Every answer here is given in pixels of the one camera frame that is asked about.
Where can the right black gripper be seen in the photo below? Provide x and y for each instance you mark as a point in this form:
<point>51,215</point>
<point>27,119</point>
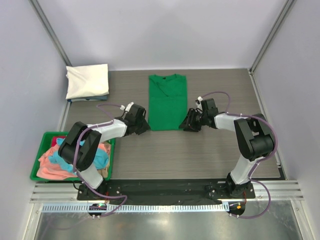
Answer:
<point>189,123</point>

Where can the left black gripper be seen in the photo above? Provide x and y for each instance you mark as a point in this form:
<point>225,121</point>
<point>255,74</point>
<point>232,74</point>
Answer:
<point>145,127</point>

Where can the green t shirt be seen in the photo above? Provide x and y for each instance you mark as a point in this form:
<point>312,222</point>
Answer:
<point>168,101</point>

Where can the green plastic tray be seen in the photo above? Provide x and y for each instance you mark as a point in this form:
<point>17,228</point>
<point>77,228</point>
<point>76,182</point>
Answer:
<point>45,144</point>

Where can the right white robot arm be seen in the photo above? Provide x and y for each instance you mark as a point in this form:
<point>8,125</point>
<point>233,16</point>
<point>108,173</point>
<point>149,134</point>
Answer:
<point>255,139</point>

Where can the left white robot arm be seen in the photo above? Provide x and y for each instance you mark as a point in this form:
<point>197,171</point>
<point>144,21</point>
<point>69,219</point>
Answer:
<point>81,144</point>

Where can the light blue t shirt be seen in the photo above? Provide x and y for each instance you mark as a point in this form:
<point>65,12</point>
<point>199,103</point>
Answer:
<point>67,168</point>

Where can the beige t shirt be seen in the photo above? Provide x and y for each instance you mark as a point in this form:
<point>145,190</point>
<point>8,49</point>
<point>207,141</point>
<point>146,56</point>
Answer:
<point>104,158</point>

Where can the folded white t shirt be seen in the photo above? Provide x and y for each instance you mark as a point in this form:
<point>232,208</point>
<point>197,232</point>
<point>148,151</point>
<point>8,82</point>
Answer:
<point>87,81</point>

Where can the magenta t shirt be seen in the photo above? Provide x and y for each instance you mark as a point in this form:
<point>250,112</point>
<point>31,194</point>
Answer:
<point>57,140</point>

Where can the pink t shirt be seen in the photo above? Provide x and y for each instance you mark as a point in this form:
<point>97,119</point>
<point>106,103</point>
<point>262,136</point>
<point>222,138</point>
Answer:
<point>47,170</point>

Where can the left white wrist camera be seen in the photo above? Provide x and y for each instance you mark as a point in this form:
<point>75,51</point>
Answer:
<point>126,108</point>

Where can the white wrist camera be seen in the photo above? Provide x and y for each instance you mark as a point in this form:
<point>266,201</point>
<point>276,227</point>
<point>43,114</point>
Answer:
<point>198,103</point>
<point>126,108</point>

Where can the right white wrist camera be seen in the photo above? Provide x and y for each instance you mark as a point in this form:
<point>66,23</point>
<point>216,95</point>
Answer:
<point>198,103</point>

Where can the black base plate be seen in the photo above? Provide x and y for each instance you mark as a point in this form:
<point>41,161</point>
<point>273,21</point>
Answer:
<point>169,192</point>

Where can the white slotted cable duct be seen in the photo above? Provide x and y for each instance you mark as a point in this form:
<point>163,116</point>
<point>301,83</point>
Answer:
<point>99,208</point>

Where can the aluminium rail profile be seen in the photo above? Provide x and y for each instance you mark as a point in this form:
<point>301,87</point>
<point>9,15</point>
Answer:
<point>280,190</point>

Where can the right aluminium frame post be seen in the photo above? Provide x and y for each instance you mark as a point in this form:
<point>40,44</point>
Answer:
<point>280,19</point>

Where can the aluminium frame post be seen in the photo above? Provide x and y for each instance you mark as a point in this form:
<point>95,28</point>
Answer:
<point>50,31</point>
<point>280,19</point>

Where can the left aluminium frame post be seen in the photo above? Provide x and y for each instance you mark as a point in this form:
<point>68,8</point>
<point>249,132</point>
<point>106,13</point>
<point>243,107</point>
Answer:
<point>50,31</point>

